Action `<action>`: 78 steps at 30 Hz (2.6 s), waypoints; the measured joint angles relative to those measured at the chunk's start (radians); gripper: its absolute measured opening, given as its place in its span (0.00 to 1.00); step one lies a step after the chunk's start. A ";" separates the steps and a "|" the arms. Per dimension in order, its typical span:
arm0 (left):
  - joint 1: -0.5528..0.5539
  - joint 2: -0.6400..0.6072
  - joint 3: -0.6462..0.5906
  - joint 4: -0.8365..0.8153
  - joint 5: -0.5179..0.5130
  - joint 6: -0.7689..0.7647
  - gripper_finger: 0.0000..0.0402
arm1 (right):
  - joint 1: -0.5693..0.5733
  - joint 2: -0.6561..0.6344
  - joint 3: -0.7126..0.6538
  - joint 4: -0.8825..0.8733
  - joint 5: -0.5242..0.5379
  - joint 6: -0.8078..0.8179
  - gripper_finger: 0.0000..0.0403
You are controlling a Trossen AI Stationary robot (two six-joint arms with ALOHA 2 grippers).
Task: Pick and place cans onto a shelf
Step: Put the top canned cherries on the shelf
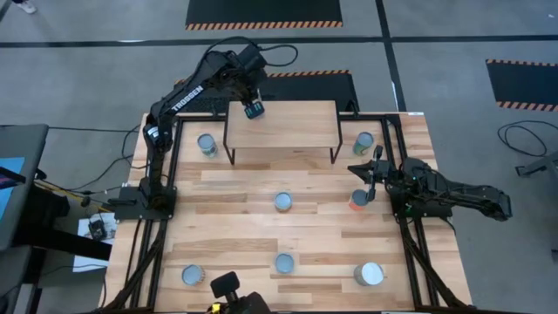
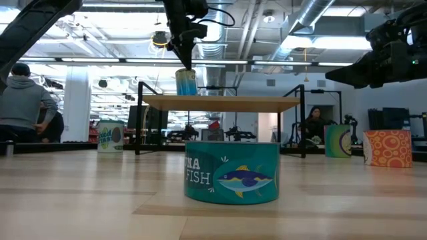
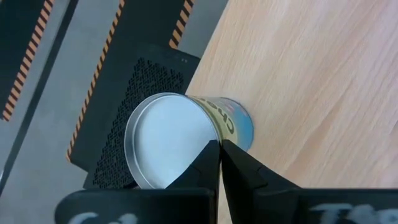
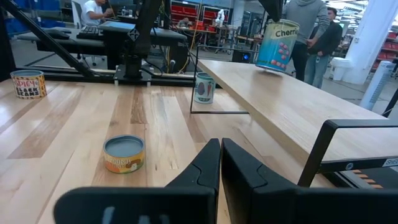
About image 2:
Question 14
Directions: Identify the long ceiling light strip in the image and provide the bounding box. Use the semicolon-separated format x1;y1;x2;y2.
18;57;354;67

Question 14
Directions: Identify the orange circles can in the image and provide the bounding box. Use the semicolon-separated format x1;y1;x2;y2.
362;129;414;169

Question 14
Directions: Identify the black aluminium table frame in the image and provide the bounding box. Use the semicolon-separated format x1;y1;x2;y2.
0;141;427;163

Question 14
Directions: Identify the black equipment rack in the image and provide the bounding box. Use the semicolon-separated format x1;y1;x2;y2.
368;107;427;141

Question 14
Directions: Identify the tall blue yellow can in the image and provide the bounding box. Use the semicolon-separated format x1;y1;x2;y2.
175;68;198;97

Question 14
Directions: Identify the wooden shelf with black legs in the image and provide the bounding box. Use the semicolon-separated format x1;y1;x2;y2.
135;81;307;159

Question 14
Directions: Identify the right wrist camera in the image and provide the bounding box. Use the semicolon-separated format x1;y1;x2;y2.
365;19;408;51

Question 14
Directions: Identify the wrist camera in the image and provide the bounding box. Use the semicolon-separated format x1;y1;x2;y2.
365;19;408;51
189;22;208;40

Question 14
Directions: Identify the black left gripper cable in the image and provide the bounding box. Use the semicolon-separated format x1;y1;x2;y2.
196;5;236;27

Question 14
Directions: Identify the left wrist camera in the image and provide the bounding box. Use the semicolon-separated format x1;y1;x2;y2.
189;22;208;40

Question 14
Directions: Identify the white good start can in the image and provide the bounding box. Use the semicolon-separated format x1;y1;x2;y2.
97;119;125;154

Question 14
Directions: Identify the teal tuna fish can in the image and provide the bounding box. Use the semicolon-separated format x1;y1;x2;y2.
183;141;280;205

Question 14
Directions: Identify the person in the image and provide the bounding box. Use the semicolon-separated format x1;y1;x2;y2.
0;62;59;144
35;101;65;143
299;105;331;147

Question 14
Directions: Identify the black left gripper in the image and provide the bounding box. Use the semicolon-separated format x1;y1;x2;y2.
162;0;209;71

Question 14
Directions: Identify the black background metal frame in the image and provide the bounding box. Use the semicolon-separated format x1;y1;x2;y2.
305;88;344;134

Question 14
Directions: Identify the silver ventilation duct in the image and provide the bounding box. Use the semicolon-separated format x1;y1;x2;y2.
266;0;336;63
195;0;231;88

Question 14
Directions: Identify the green pink can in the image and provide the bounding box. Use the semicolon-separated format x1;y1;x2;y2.
324;124;352;159

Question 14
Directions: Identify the black yellow hanging cord reel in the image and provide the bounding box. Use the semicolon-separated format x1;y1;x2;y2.
151;31;169;47

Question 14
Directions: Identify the dark monitor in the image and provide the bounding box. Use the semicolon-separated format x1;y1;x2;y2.
127;105;169;131

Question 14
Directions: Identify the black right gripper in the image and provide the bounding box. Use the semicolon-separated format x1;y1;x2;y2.
325;42;422;89

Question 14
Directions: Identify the white building column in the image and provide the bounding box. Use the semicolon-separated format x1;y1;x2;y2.
61;65;91;143

